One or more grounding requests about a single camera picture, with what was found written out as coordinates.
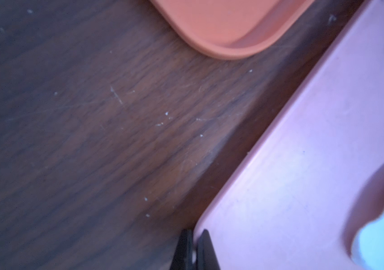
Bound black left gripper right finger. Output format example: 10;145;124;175
196;229;221;270

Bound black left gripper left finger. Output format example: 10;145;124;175
169;229;195;270

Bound pink silicone mat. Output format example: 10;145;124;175
195;1;384;270

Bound orange plastic tray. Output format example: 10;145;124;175
152;0;313;60

